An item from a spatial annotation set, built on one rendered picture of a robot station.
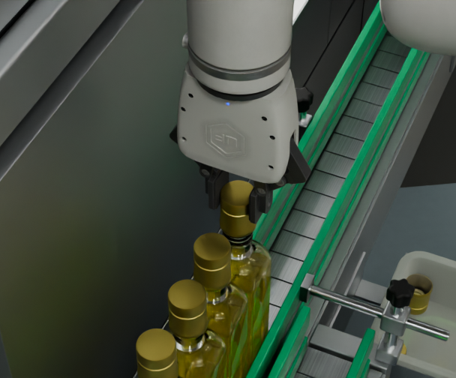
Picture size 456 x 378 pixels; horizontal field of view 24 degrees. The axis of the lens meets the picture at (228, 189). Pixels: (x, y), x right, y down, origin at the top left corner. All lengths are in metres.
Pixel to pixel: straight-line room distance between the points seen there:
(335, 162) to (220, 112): 0.57
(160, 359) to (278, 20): 0.30
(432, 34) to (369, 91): 0.81
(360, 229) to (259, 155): 0.48
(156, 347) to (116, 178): 0.20
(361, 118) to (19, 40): 0.77
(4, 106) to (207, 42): 0.16
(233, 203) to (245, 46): 0.21
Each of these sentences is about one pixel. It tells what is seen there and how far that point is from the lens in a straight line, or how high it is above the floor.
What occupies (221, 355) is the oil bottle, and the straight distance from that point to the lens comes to 1.03.
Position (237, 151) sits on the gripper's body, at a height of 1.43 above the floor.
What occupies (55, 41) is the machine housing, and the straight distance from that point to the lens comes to 0.88.
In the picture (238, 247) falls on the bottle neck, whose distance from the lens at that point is 1.05.
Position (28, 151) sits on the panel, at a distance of 0.87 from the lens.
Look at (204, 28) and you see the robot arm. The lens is 0.84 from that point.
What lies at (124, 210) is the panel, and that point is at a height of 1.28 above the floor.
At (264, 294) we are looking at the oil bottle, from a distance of 1.13.
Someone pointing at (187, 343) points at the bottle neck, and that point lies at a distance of 1.00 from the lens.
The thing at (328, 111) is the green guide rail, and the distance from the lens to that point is 1.43.
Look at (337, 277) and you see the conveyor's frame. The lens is 1.34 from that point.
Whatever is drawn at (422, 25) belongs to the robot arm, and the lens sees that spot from 0.76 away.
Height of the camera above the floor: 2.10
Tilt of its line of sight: 47 degrees down
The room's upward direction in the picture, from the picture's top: straight up
